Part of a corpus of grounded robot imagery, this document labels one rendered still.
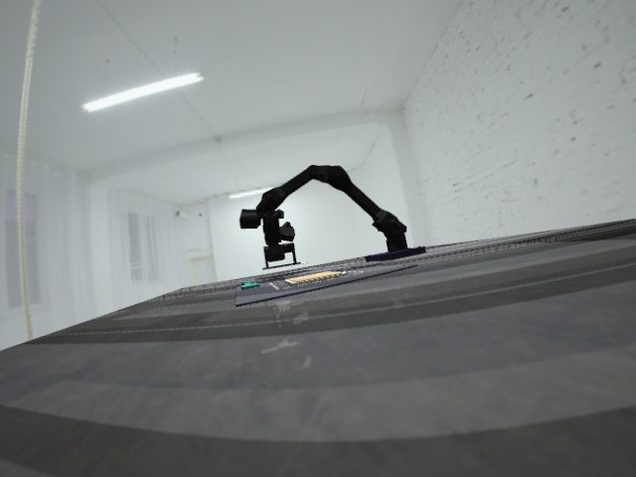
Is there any beige square tile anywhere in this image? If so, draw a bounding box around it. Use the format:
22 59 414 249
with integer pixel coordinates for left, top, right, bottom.
284 271 348 286

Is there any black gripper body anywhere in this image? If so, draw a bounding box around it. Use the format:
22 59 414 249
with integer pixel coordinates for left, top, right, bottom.
262 227 285 262

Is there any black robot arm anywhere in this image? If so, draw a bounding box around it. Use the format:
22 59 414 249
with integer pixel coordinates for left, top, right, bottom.
238 165 410 253

